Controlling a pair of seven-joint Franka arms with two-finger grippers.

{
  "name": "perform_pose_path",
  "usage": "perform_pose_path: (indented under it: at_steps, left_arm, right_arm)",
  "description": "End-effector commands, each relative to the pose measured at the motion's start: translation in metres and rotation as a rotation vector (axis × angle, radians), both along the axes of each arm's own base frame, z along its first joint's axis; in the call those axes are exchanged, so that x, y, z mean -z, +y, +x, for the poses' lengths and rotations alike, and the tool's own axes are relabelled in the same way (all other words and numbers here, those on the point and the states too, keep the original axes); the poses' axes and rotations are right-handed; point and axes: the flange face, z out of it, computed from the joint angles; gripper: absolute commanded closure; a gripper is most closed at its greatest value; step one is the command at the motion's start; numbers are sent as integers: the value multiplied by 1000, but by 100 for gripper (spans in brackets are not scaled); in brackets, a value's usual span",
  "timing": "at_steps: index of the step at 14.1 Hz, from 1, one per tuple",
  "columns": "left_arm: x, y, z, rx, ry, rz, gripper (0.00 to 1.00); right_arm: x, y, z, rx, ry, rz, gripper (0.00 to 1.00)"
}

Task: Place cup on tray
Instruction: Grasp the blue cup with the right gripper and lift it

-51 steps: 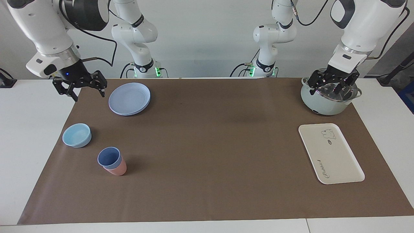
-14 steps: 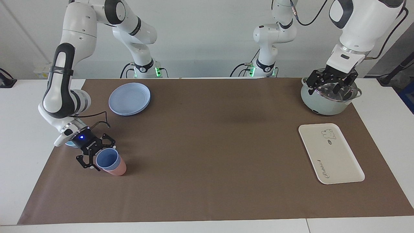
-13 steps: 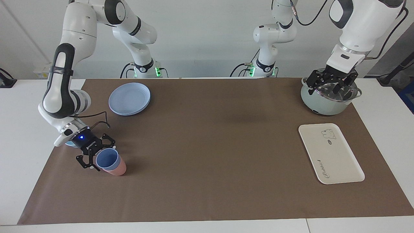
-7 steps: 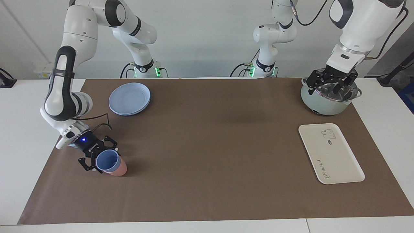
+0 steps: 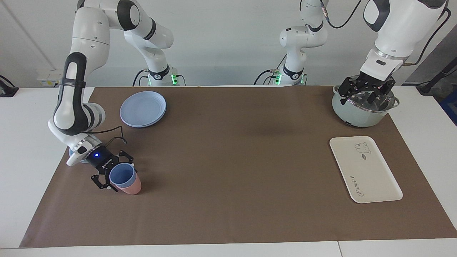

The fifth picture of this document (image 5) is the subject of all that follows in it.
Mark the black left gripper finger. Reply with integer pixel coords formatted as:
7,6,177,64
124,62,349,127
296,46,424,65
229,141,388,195
368,79,396,104
338,76,361,105

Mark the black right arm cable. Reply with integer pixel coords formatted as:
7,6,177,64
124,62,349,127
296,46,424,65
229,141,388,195
89,125,128,148

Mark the blue plastic cup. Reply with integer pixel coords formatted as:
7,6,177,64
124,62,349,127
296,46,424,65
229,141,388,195
109,163,137,189

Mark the light blue bowl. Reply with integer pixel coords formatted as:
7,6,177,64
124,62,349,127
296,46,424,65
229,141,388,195
69,147,90,164

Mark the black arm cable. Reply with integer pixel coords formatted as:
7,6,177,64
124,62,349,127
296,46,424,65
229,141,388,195
320,0,453,66
89,125,128,148

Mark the black clamp mount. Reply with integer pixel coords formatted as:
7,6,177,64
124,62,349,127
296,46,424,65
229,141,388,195
0,75,19,97

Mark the black stand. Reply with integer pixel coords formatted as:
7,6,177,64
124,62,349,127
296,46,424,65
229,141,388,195
416,59,457,95

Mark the blue crate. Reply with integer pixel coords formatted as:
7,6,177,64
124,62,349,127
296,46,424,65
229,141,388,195
440,96,457,126

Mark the black base cable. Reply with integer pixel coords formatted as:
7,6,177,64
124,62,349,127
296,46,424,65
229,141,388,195
132,69,149,87
253,69,277,86

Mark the white rabbit print tray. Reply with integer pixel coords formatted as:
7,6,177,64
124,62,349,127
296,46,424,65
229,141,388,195
329,136,403,204

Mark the brown table mat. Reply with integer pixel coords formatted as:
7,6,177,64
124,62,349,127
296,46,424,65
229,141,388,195
19,86,457,248

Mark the pale green cooking pot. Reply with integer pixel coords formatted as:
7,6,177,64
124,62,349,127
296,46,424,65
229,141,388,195
332,76,400,128

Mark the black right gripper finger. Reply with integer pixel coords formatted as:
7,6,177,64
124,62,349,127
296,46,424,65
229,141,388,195
91,171,119,192
117,150,136,168

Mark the white wall socket strip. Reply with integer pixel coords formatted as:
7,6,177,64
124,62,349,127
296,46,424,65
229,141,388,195
37,71,64,88

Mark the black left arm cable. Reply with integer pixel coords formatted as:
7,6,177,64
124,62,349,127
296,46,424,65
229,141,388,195
320,0,453,66

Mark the blue round plate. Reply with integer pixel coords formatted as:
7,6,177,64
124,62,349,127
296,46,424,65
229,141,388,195
120,91,167,127
121,106,167,129

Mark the pink plastic cup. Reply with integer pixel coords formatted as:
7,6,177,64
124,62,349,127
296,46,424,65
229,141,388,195
114,173,142,195

